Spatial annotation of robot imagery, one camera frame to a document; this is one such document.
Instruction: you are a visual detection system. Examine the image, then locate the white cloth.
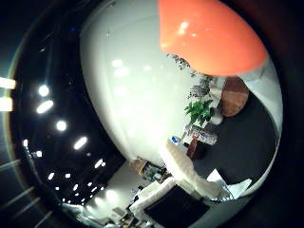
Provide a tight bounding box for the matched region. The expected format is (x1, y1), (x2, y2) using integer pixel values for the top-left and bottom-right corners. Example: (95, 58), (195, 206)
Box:
(206, 168), (254, 200)

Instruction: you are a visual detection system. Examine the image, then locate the green potted plant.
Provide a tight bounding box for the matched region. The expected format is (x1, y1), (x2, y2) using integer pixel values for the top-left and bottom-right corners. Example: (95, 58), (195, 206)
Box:
(183, 99), (217, 126)

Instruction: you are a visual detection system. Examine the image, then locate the round wooden table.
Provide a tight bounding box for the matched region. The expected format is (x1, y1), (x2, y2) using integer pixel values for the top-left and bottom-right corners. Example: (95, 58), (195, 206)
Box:
(219, 76), (251, 118)

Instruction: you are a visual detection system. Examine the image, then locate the brown cardboard box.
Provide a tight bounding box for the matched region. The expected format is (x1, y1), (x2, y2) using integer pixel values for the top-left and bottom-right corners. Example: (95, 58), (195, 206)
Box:
(129, 158), (147, 175)

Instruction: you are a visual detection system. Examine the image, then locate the orange wooden desk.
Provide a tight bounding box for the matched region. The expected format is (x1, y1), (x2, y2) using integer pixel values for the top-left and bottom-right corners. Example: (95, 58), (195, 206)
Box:
(186, 137), (200, 160)

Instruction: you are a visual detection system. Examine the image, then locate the small white plant pot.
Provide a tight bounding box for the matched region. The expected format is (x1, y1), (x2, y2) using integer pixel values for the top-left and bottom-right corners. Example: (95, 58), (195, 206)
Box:
(210, 110), (224, 126)

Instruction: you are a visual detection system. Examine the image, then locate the blue white printed box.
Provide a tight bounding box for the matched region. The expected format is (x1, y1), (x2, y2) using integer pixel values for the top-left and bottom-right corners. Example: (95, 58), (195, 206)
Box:
(186, 124), (219, 146)

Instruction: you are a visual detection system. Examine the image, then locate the cluttered lab workbench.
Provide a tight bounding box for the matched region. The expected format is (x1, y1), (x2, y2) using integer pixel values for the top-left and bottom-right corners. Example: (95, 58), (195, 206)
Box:
(139, 162), (169, 183)

